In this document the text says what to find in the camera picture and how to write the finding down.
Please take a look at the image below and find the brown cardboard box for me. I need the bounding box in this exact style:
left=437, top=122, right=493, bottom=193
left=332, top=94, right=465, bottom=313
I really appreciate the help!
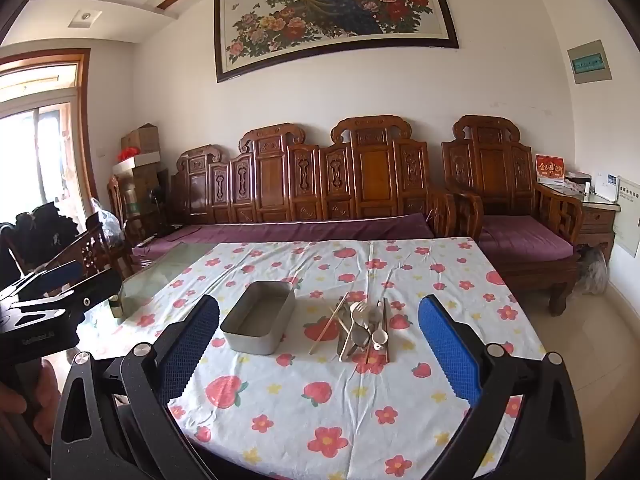
left=121, top=123, right=161, bottom=156

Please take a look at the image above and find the clear plastic bag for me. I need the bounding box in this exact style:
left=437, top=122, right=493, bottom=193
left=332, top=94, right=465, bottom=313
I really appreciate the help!
left=90, top=197, right=123, bottom=246

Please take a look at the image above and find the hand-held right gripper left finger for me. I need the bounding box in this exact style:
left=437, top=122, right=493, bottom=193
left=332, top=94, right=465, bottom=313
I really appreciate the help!
left=50, top=294, right=221, bottom=480

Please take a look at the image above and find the long purple sofa cushion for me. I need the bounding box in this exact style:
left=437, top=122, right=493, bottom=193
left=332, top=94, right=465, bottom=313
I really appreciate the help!
left=131, top=212, right=436, bottom=261

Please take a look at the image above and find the wooden dining chair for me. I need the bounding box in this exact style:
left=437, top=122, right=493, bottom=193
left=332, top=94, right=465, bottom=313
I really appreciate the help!
left=30, top=212, right=131, bottom=286

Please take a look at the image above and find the light wooden chopstick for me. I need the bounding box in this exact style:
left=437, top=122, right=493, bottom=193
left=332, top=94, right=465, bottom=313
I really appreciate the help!
left=322, top=297, right=353, bottom=341
left=309, top=291, right=350, bottom=357

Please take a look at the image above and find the rectangular metal tin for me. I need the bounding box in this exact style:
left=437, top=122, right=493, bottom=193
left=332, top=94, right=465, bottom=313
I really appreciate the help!
left=220, top=281, right=297, bottom=357

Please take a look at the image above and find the person's left hand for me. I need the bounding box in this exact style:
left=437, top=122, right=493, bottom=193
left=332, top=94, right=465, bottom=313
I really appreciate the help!
left=0, top=360, right=63, bottom=441

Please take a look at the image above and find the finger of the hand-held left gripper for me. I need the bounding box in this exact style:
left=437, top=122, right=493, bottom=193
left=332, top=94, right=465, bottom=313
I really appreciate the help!
left=27, top=259, right=86, bottom=288
left=0, top=269, right=123, bottom=322

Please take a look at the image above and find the carved wooden sofa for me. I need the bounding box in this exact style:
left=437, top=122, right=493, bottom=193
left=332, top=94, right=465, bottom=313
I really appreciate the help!
left=132, top=114, right=483, bottom=273

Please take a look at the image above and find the white flat box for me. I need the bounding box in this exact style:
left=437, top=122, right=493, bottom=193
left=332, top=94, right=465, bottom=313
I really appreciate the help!
left=112, top=152, right=162, bottom=176

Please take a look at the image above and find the floral strawberry tablecloth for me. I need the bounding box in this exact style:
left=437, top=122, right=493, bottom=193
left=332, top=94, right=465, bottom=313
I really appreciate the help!
left=107, top=237, right=548, bottom=480

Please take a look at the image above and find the white wall panel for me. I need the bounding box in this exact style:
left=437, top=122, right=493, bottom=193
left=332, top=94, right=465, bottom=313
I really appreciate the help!
left=612, top=175, right=640, bottom=261

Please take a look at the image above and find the purple armchair cushion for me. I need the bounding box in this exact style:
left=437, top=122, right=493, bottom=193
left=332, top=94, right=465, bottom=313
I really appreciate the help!
left=475, top=215, right=576, bottom=262

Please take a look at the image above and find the grey electrical wall box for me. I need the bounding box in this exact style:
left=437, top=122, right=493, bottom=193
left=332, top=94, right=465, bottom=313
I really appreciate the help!
left=566, top=39, right=613, bottom=85

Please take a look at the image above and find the recessed ceiling light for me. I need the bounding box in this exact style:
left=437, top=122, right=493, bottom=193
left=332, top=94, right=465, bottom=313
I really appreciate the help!
left=70, top=9, right=103, bottom=28

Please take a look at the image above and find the grey fluffy duster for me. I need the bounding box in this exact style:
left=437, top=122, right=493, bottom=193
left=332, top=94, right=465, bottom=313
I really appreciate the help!
left=575, top=247, right=610, bottom=295

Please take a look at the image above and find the wooden framed glass door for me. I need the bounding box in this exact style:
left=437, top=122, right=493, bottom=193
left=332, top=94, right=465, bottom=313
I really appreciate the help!
left=0, top=47, right=101, bottom=241

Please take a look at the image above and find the black bag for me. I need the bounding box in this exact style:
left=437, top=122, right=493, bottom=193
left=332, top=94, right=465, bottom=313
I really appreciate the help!
left=10, top=202, right=76, bottom=266

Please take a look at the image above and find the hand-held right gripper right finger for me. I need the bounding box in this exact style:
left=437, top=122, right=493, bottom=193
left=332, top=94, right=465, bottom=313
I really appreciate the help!
left=417, top=294, right=586, bottom=480

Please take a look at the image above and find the framed peacock flower painting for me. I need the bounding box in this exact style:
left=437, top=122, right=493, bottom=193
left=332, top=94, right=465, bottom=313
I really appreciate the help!
left=214, top=0, right=460, bottom=84

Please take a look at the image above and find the wooden side table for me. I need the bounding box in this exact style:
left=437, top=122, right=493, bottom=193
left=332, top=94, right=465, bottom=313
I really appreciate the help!
left=537, top=180, right=621, bottom=263

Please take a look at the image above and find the stainless steel spoon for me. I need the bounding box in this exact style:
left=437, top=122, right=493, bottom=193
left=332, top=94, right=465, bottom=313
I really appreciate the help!
left=350, top=325, right=372, bottom=356

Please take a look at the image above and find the beige plastic fork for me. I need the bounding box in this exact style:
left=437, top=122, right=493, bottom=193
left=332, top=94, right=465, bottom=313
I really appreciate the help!
left=347, top=301, right=370, bottom=361

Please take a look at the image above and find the carved wooden armchair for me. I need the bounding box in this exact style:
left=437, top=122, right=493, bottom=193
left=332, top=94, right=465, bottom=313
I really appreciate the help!
left=441, top=115, right=585, bottom=317

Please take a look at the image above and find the white tabletop device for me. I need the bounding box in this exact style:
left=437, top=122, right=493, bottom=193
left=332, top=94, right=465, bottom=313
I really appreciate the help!
left=590, top=172, right=621, bottom=203

